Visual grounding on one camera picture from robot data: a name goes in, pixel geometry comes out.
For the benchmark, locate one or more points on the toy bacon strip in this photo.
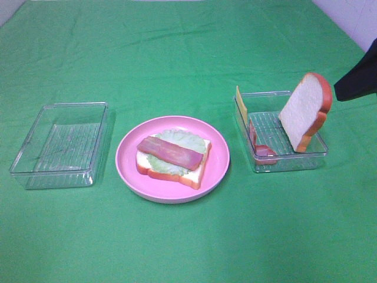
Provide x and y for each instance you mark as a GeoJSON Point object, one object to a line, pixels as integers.
{"type": "Point", "coordinates": [261, 150]}
{"type": "Point", "coordinates": [171, 153]}

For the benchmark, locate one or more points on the toy lettuce leaf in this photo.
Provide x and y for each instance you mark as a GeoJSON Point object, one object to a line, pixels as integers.
{"type": "Point", "coordinates": [184, 139]}

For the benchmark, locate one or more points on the clear plastic container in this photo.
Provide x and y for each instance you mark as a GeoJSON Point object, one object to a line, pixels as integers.
{"type": "Point", "coordinates": [263, 109]}
{"type": "Point", "coordinates": [64, 147]}

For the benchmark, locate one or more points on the toy bread slice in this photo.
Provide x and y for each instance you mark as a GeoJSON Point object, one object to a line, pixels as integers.
{"type": "Point", "coordinates": [306, 110]}
{"type": "Point", "coordinates": [192, 179]}

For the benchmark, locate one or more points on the right clear plastic container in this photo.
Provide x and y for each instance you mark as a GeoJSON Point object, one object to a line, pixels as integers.
{"type": "Point", "coordinates": [263, 109]}

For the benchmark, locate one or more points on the yellow toy cheese slice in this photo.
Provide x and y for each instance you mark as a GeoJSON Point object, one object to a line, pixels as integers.
{"type": "Point", "coordinates": [241, 106]}

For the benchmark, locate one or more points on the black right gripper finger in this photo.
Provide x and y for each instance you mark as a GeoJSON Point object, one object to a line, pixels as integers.
{"type": "Point", "coordinates": [360, 80]}

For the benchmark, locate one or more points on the green tablecloth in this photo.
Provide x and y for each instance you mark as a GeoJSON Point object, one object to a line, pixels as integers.
{"type": "Point", "coordinates": [150, 59]}

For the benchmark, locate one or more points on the pink round plate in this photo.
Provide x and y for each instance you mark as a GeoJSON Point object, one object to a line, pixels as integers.
{"type": "Point", "coordinates": [163, 191]}

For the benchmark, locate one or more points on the left clear plastic container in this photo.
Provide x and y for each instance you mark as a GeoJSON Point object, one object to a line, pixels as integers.
{"type": "Point", "coordinates": [64, 147]}

